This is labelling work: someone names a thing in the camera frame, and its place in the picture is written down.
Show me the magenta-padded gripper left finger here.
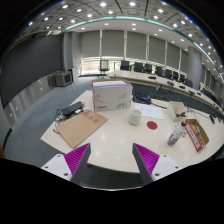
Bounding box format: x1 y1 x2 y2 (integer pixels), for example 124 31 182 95
40 142 92 187

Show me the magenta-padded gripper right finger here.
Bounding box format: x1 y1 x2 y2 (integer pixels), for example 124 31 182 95
132 142 183 187

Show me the clear plastic drink bottle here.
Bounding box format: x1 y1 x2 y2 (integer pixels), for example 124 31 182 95
166 121 188 147

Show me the brown paper envelope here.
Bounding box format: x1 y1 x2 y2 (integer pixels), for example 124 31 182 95
54 110 109 149

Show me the flat round red coaster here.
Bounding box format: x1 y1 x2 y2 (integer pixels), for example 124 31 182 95
146 120 158 131

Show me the white cup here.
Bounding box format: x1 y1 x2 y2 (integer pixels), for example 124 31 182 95
128 109 143 127

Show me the white printed paper sheet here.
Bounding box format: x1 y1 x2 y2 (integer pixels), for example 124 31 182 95
133 102 166 120

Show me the black flat device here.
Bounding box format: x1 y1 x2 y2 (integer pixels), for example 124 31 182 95
61 101 85 117

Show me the brown cardboard box red label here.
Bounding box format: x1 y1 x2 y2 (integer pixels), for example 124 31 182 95
183 118 210 153

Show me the white desk organizer box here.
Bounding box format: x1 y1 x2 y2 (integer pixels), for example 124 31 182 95
166 100 188 123

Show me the black desk telephone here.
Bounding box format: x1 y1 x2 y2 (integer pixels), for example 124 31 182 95
132 92 153 105

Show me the white paper ream box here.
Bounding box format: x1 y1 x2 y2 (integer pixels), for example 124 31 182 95
91 78 134 113

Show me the grey boxy monitor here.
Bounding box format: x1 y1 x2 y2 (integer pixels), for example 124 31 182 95
54 70 74 88

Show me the long curved conference desk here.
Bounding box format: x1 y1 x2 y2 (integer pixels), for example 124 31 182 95
106 69 224 116

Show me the row of black office chairs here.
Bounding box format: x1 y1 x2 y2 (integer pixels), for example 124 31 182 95
119 59 195 88

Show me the group of ceiling lights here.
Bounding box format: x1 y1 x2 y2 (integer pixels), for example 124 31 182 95
28 1 224 69

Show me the black cable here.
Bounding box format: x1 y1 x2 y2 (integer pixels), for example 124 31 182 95
143 97 168 110

